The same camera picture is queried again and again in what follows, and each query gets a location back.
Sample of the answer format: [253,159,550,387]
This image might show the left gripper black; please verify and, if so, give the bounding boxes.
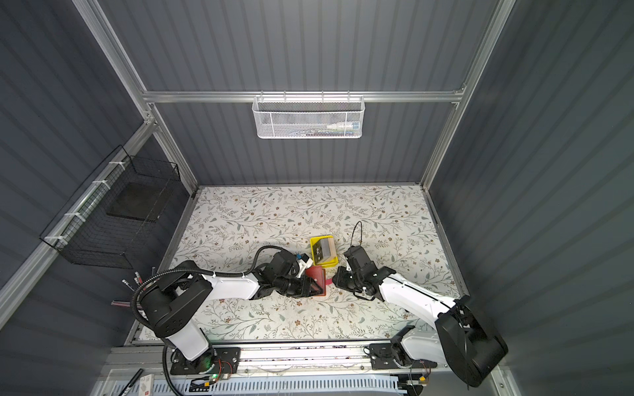
[275,276,325,299]

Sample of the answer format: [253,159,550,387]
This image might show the red leather card holder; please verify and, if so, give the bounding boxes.
[305,266,332,297]

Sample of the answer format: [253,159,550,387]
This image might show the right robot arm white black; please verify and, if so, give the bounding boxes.
[333,245,509,387]

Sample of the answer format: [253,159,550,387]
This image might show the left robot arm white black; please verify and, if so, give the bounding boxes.
[130,245,325,362]

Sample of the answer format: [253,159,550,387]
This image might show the yellow plastic card tray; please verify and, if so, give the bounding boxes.
[310,235,338,268]

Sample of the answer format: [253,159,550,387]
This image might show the stack of credit cards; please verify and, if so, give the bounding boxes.
[315,237,337,263]

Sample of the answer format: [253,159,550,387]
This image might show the white tube in basket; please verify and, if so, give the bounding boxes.
[326,121,362,133]

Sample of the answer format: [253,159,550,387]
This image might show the small white red box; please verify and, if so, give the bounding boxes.
[138,374,155,396]

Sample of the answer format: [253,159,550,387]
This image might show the white pencil cup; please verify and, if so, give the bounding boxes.
[110,271,142,308]

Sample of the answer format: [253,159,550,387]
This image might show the black pen on ledge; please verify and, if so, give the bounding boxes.
[117,369,144,396]

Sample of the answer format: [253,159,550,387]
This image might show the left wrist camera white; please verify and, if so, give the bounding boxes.
[296,253,314,278]

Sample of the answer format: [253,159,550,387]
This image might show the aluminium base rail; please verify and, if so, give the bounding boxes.
[102,333,452,376]

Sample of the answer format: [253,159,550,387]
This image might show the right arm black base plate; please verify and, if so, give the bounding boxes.
[363,343,438,371]

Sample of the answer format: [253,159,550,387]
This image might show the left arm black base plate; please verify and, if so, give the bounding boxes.
[167,347,242,376]

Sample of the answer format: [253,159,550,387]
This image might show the white slotted cable duct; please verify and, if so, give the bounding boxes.
[182,375,407,395]

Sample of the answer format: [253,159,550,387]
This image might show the white wire mesh basket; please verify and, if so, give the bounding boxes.
[252,97,366,140]

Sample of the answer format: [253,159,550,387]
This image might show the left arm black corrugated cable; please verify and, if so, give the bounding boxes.
[129,245,288,396]

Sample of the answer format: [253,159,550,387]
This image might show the black wire mesh basket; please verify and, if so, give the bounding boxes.
[40,148,181,271]

